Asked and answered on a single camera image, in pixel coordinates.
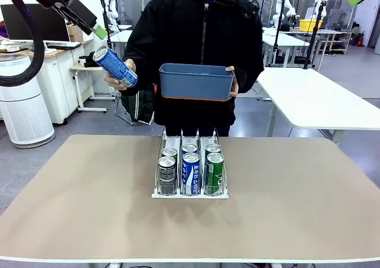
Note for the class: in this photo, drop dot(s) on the blue Pocari Sweat can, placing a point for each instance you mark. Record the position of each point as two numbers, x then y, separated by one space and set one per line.
117 67
191 176
190 148

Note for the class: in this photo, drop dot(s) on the person's right forearm black sleeve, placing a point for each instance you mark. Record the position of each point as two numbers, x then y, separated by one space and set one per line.
142 72

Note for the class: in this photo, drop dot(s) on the person's left forearm black sleeve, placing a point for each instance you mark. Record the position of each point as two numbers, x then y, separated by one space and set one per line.
249 72

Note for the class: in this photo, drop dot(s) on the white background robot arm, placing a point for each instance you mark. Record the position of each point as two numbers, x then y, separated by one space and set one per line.
322 6
111 9
280 9

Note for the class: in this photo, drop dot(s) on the person's right hand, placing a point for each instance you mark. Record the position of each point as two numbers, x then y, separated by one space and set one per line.
117 86

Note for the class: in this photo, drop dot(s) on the person's left hand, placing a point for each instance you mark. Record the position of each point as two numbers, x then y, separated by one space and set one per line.
236 85

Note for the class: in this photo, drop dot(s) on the brown cardboard box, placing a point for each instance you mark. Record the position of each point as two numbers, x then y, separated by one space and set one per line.
75 33

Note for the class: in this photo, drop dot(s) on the black computer monitor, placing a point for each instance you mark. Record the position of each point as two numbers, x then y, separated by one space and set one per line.
52 24

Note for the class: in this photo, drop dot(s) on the black keyboard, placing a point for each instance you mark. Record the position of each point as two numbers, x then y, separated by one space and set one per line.
63 45

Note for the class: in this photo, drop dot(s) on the red fire extinguisher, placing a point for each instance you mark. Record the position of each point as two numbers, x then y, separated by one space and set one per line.
359 39

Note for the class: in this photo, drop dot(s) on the white background table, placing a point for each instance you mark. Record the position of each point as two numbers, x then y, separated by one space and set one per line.
292 39
121 37

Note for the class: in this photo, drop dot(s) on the white paper cup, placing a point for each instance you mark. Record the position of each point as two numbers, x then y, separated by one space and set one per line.
82 60

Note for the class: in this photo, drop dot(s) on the black bag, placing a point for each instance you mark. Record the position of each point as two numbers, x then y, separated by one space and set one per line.
87 62

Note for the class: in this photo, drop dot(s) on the wooden shelf bench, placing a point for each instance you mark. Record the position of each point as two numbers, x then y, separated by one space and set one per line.
335 39

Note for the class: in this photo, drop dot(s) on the small wooden side table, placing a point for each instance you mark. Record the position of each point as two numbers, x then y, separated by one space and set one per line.
89 70

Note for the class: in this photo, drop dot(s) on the yellow plastic crate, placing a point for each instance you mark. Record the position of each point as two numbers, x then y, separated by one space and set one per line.
310 25

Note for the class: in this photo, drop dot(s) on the black tripod pole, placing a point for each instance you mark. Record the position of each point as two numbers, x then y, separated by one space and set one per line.
313 39
279 21

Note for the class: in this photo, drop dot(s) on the white office desk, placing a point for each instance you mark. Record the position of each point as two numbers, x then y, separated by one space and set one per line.
59 80

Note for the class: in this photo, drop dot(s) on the person in black jacket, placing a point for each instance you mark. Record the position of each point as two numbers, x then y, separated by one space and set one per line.
184 27

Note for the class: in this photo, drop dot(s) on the dark green striped jacket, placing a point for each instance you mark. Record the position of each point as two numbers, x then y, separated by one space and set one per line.
139 107

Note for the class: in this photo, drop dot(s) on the large white table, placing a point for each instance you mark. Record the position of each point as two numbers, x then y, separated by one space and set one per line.
311 95

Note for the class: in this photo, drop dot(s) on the white cylindrical air purifier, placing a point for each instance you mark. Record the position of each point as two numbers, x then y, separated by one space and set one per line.
23 107

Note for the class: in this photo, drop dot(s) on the black Pepsi can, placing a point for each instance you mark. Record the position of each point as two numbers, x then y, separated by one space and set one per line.
167 176
170 152

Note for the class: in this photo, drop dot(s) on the green soda can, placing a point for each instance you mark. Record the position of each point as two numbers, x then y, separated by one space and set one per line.
214 176
213 148

